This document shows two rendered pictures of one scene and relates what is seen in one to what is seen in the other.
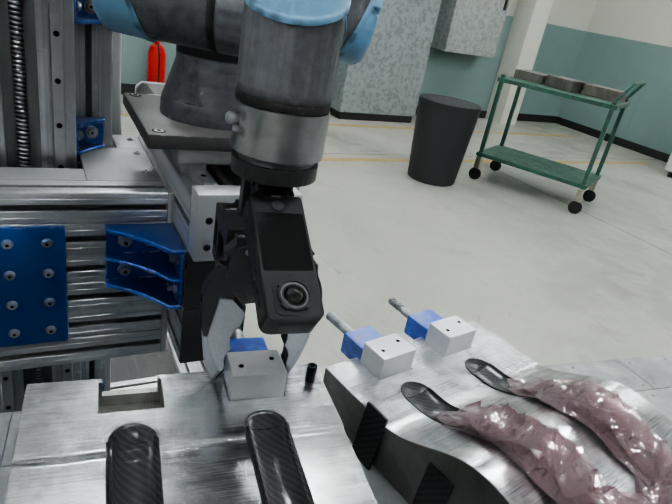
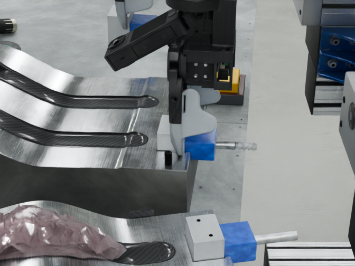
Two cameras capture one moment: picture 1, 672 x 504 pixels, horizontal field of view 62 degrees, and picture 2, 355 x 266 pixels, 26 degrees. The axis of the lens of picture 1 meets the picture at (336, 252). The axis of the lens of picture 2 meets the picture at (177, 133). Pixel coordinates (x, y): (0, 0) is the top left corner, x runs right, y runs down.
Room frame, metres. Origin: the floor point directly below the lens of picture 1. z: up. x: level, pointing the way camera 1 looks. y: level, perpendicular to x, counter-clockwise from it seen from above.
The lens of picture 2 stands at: (0.88, -0.71, 1.43)
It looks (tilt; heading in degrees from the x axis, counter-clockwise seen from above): 31 degrees down; 121
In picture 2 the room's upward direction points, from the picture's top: straight up
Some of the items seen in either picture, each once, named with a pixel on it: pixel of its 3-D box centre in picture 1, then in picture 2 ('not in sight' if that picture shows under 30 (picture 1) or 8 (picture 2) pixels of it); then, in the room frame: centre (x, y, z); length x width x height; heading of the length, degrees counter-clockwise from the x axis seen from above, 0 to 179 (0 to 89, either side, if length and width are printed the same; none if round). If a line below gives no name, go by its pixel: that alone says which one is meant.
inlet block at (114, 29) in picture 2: not in sight; (149, 27); (0.23, 0.29, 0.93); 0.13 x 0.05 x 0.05; 24
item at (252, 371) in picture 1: (243, 354); (207, 143); (0.46, 0.07, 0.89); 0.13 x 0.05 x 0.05; 24
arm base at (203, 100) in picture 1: (217, 81); not in sight; (0.81, 0.21, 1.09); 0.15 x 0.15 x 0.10
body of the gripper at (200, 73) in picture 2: (264, 220); (200, 37); (0.45, 0.07, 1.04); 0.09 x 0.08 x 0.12; 24
